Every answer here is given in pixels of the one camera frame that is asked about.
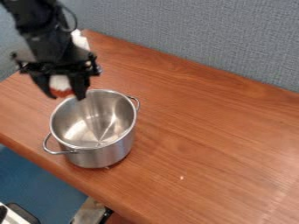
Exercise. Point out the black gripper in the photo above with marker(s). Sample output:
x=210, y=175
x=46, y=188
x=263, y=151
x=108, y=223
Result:
x=42, y=68

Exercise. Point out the white and black floor object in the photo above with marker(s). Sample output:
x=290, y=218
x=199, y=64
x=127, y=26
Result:
x=14, y=214

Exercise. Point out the stainless steel pot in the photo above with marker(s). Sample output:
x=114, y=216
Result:
x=92, y=131

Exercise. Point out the red and white toy mushroom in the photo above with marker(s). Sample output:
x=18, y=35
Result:
x=60, y=86

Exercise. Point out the grey table leg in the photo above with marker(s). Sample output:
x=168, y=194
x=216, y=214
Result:
x=91, y=213

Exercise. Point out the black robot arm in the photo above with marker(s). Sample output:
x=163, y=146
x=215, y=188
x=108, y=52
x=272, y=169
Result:
x=42, y=24

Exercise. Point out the white salt shaker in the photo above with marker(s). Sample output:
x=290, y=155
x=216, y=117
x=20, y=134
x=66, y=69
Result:
x=80, y=40

